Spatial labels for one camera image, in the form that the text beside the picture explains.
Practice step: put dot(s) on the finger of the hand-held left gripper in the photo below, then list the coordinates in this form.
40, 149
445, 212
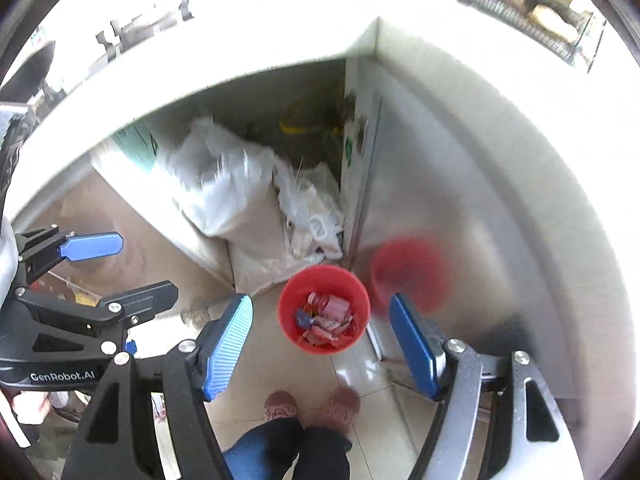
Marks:
145, 297
95, 246

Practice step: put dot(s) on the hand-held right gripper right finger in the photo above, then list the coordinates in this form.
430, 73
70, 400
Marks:
415, 350

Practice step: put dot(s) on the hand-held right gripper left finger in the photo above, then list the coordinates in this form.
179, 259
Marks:
227, 347

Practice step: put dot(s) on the red plastic bucket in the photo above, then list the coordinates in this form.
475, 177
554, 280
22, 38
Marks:
292, 287

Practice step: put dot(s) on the person's left hand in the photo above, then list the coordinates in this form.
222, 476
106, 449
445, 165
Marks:
30, 407

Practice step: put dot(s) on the clear plastic piece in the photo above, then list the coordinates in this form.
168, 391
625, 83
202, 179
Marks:
196, 317

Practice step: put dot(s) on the small white woven sack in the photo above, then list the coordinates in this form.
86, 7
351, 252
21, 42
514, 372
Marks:
265, 265

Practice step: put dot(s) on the pile of pink wrappers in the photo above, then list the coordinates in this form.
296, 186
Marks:
325, 320

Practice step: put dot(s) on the person's left leg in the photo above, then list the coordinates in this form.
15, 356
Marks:
265, 452

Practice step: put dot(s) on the person's leg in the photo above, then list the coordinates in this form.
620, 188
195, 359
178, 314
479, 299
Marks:
325, 455
265, 452

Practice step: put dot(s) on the person's right leg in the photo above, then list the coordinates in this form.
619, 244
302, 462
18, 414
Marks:
325, 455

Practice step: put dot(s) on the crumpled white woven sack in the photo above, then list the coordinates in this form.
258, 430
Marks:
305, 190

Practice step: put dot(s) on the black gas stove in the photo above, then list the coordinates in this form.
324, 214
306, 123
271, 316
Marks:
112, 35

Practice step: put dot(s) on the yellow plastic basin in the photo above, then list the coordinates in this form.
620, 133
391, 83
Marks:
300, 122

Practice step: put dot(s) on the brown bread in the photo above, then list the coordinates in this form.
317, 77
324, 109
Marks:
547, 16

